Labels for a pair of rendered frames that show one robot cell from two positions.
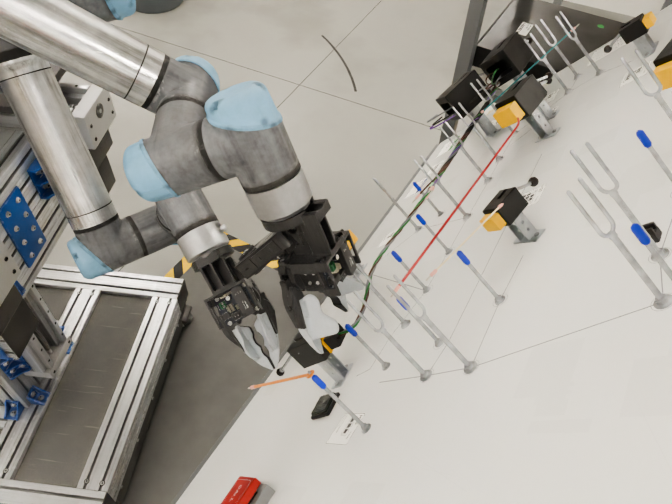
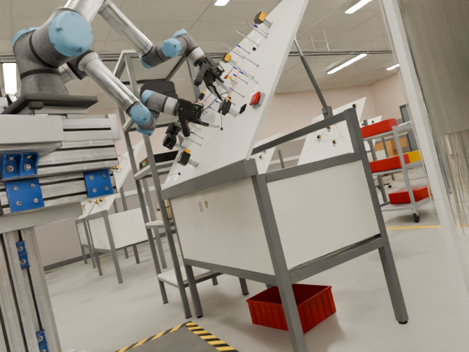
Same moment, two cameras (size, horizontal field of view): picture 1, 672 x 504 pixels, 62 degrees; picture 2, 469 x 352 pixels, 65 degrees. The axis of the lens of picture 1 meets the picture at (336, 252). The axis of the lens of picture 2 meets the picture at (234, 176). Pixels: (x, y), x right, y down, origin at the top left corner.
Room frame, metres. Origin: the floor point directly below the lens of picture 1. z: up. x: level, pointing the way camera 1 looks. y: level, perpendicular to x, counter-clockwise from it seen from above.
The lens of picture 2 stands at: (-0.50, 1.44, 0.77)
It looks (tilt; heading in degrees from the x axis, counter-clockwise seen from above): 2 degrees up; 305
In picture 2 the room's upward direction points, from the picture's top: 14 degrees counter-clockwise
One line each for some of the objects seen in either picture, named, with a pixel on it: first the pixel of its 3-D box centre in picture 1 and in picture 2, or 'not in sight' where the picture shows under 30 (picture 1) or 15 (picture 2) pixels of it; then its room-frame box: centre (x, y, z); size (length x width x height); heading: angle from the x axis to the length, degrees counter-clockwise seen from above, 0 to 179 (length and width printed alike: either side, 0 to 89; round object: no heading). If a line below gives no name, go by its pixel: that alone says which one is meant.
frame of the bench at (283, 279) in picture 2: not in sight; (265, 248); (0.62, -0.30, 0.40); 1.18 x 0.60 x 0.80; 152
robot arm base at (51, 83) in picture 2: not in sight; (44, 91); (0.59, 0.79, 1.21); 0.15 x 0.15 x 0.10
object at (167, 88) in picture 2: not in sight; (153, 98); (1.43, -0.54, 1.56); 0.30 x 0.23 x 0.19; 64
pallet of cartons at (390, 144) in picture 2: not in sight; (387, 158); (2.26, -11.18, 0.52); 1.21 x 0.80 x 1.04; 67
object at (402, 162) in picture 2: not in sight; (406, 166); (0.31, -3.05, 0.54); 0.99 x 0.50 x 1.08; 72
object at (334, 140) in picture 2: not in sight; (335, 159); (1.56, -4.41, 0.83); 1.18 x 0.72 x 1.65; 157
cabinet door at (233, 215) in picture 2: not in sight; (233, 226); (0.51, 0.09, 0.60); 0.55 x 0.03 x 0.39; 152
